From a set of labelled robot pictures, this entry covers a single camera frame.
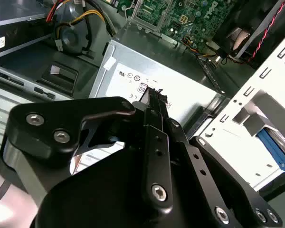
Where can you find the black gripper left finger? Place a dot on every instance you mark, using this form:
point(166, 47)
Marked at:
point(97, 107)

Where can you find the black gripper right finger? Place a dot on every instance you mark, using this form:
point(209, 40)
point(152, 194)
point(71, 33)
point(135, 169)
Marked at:
point(216, 171)

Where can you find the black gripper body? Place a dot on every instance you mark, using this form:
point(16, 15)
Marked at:
point(109, 202)

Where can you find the hard disk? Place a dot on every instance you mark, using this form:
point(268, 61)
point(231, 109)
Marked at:
point(273, 147)

